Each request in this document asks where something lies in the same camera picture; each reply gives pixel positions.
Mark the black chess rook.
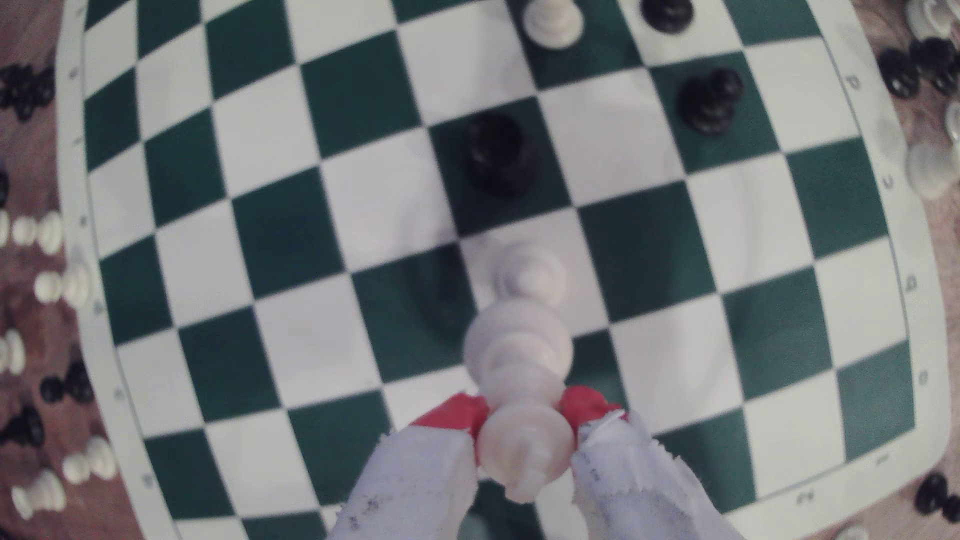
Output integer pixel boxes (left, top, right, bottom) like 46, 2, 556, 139
466, 111, 540, 198

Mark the green and white chessboard mat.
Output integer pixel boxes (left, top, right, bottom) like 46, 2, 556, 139
56, 0, 954, 540

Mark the white chess king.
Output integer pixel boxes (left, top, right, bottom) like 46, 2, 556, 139
461, 298, 577, 504

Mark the white chess bishop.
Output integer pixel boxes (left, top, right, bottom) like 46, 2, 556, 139
491, 240, 567, 309

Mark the black chess pawn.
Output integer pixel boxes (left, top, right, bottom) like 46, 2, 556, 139
641, 0, 695, 35
677, 67, 746, 138
913, 471, 960, 525
39, 361, 96, 405

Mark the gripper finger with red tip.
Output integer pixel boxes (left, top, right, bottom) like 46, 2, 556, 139
326, 393, 490, 540
558, 386, 744, 540

